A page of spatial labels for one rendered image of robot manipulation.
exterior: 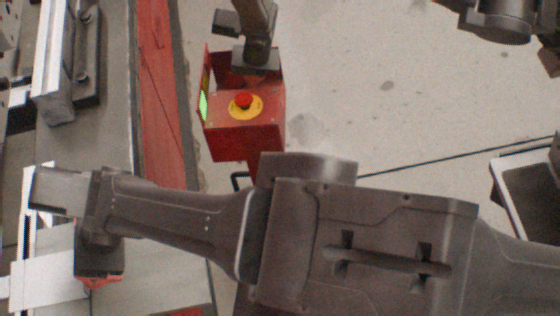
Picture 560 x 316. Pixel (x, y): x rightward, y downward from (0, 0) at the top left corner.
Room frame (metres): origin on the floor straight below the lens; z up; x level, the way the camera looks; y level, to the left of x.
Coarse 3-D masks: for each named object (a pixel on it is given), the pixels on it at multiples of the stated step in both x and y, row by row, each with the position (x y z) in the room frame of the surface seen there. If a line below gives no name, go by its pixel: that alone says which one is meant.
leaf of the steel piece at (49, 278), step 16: (48, 256) 0.51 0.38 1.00; (64, 256) 0.50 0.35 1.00; (32, 272) 0.48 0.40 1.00; (48, 272) 0.48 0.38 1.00; (64, 272) 0.47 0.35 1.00; (32, 288) 0.46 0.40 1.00; (48, 288) 0.45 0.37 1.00; (64, 288) 0.45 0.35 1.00; (80, 288) 0.44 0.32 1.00; (32, 304) 0.43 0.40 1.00; (48, 304) 0.43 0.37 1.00
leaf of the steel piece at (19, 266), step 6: (12, 264) 0.50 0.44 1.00; (18, 264) 0.50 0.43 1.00; (24, 264) 0.50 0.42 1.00; (12, 270) 0.49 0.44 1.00; (18, 270) 0.49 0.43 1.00; (24, 270) 0.49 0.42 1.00; (12, 276) 0.48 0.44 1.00; (18, 276) 0.48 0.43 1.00; (12, 282) 0.47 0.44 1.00; (18, 282) 0.47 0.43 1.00; (12, 288) 0.46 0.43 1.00; (18, 288) 0.46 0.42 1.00; (12, 294) 0.45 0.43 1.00; (18, 294) 0.45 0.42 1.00; (12, 300) 0.44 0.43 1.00; (18, 300) 0.44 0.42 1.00; (12, 306) 0.43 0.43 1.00; (18, 306) 0.43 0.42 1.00
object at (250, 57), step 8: (240, 48) 1.04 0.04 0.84; (248, 48) 1.00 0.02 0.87; (256, 48) 0.99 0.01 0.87; (264, 48) 0.98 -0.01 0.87; (272, 48) 1.04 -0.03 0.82; (232, 56) 1.02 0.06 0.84; (240, 56) 1.02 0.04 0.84; (248, 56) 0.99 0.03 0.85; (256, 56) 0.99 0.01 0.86; (264, 56) 0.99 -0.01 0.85; (272, 56) 1.02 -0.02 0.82; (232, 64) 0.99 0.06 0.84; (240, 64) 0.99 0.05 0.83; (248, 64) 0.99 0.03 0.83; (256, 64) 0.99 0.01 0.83; (264, 64) 0.99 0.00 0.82; (272, 64) 0.99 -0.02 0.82
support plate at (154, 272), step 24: (48, 240) 0.54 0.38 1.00; (72, 240) 0.53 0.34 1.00; (144, 240) 0.51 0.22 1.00; (144, 264) 0.47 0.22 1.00; (168, 264) 0.46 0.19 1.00; (192, 264) 0.45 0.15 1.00; (120, 288) 0.43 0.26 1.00; (144, 288) 0.43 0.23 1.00; (168, 288) 0.42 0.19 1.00; (192, 288) 0.41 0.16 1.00; (48, 312) 0.41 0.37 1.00; (72, 312) 0.41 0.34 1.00; (96, 312) 0.40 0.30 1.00; (120, 312) 0.40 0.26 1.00; (144, 312) 0.39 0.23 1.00; (168, 312) 0.39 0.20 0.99
